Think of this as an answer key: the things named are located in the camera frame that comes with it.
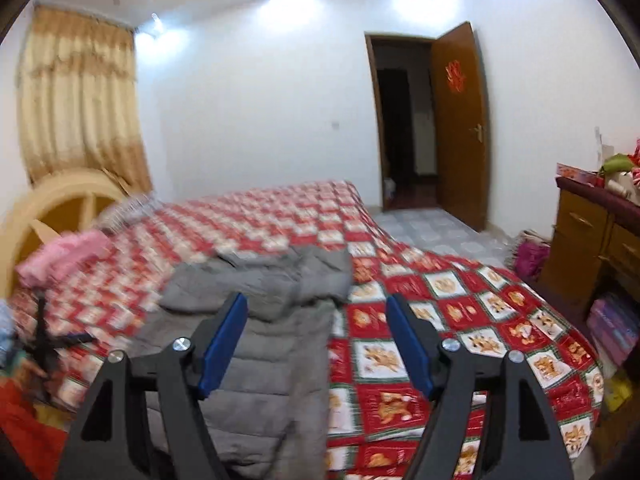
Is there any grey puffer jacket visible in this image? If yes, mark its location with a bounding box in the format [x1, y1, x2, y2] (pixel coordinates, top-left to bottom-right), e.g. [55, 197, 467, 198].
[129, 245, 352, 479]

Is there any magenta clothes pile on floor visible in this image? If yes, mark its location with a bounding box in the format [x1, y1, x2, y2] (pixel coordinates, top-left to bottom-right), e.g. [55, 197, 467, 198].
[506, 230, 551, 281]

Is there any red patchwork bear bedspread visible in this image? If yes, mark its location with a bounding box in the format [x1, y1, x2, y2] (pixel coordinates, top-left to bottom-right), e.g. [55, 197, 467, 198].
[2, 181, 603, 479]

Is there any pink folded blanket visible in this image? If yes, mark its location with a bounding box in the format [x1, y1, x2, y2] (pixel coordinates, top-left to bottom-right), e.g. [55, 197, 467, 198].
[16, 230, 113, 288]

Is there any brown wooden dresser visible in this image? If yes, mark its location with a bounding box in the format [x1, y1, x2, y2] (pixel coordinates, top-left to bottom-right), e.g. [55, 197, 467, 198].
[539, 177, 639, 320]

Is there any striped grey pillow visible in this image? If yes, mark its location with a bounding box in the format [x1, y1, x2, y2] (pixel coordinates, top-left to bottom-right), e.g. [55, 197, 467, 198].
[93, 193, 164, 234]

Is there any cream wooden headboard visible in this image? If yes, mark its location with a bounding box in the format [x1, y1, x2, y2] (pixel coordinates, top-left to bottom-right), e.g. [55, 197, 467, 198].
[1, 168, 131, 298]

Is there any red flat box on dresser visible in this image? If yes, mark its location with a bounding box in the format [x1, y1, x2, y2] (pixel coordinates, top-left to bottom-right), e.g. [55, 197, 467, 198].
[555, 162, 599, 186]

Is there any green bag on dresser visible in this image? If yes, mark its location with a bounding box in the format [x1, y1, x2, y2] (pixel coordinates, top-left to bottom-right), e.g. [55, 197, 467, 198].
[599, 154, 632, 177]

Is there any beige patterned curtain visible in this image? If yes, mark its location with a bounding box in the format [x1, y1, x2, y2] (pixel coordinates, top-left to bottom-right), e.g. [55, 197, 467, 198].
[17, 6, 152, 192]

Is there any brown wooden door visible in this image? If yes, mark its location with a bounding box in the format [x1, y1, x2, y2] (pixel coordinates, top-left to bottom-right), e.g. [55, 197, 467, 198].
[431, 22, 490, 232]

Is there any red double happiness sticker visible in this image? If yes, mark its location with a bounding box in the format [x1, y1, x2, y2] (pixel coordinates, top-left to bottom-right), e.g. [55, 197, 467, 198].
[445, 60, 466, 93]

